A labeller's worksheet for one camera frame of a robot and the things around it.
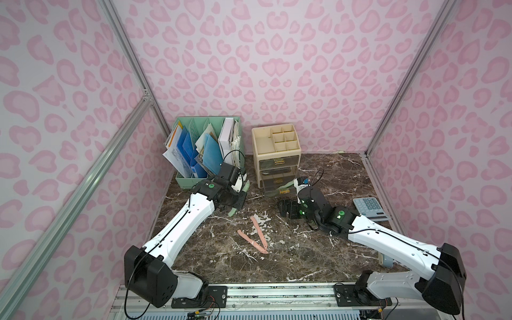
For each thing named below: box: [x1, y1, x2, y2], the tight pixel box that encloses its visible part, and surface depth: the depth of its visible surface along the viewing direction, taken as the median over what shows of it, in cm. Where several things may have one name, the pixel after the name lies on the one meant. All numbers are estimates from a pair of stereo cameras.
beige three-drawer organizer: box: [252, 123, 302, 197], surface depth 94 cm
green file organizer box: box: [174, 116, 246, 189], surface depth 98 cm
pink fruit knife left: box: [236, 229, 270, 254], surface depth 88 cm
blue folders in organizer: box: [176, 125, 224, 178], surface depth 96 cm
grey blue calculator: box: [353, 197, 390, 222], surface depth 96 cm
